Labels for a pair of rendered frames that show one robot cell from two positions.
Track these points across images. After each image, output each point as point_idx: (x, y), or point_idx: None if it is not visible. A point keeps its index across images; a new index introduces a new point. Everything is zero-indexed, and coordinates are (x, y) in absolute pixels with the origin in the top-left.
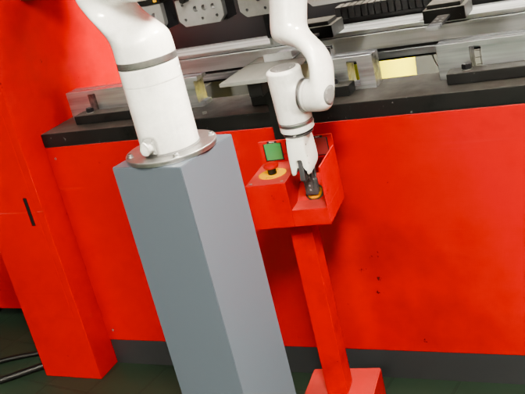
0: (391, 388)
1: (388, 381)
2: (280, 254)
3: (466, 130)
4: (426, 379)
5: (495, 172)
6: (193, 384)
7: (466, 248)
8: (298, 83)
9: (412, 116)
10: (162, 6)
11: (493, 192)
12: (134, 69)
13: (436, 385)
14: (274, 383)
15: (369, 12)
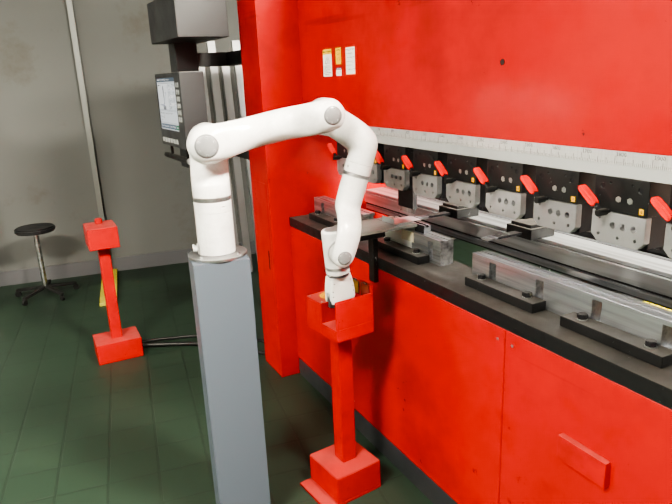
0: (394, 480)
1: (398, 475)
2: (365, 352)
3: (456, 323)
4: (418, 489)
5: (468, 364)
6: (204, 395)
7: (447, 409)
8: (333, 242)
9: (432, 297)
10: None
11: (465, 378)
12: (194, 201)
13: (418, 497)
14: (243, 420)
15: None
